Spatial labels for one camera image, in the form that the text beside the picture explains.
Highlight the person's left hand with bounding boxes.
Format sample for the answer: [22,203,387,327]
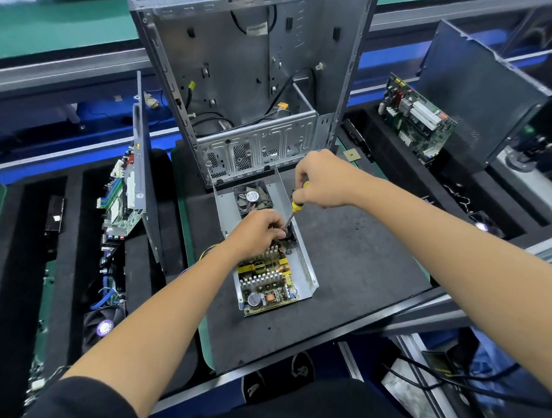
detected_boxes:
[222,207,290,264]

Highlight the person's right hand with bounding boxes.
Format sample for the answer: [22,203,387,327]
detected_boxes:
[292,148,361,211]

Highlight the silver power supply unit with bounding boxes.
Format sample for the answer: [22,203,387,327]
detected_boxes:
[209,164,324,320]

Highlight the yellow black handled screwdriver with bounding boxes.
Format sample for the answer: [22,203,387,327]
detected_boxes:
[287,175,313,216]

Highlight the power supply circuit board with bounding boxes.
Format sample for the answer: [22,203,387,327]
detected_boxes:
[231,241,303,319]

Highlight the person's left forearm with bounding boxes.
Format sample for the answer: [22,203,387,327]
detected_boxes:
[61,240,249,418]

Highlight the person's right forearm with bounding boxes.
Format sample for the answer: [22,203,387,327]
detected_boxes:
[342,177,552,398]

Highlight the silver metal computer case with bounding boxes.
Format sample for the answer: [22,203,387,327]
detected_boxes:
[118,0,381,195]

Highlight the person's right black shoe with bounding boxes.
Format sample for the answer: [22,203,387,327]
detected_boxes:
[283,351,315,381]

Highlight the person's black shoe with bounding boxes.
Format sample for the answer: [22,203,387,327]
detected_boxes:
[240,372,271,404]
[283,351,315,381]

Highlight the person's left black shoe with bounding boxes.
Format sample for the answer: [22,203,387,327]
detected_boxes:
[240,372,271,404]

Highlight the person's black clothing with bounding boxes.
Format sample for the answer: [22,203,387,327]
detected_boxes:
[20,369,429,418]

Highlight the black foam tray with recess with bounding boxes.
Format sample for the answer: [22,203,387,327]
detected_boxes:
[333,105,552,254]

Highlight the black foam work mat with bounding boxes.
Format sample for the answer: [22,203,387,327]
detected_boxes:
[166,135,442,380]

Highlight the green board with white parts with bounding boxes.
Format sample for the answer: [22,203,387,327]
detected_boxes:
[377,72,460,166]

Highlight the dark grey case side panel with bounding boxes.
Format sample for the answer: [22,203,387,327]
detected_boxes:
[126,70,169,267]

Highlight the small black lit fan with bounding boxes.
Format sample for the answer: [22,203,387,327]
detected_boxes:
[465,208,507,238]

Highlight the large black metal panel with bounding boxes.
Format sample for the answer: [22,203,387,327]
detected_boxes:
[413,19,552,177]

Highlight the black cooler fan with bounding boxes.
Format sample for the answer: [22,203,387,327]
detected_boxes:
[82,303,124,347]

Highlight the small black rectangular component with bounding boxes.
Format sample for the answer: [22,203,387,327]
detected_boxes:
[44,194,65,236]

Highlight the grey round metal part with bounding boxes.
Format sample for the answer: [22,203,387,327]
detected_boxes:
[503,146,552,177]

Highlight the black foam tray with slots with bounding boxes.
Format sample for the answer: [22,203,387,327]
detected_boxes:
[0,161,206,418]

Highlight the green conveyor belt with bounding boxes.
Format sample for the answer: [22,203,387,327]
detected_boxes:
[0,0,447,78]

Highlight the blue data cables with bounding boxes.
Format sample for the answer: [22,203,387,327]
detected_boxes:
[90,286,121,311]

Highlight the grey metal conveyor rail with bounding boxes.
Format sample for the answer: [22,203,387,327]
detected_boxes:
[0,0,552,118]

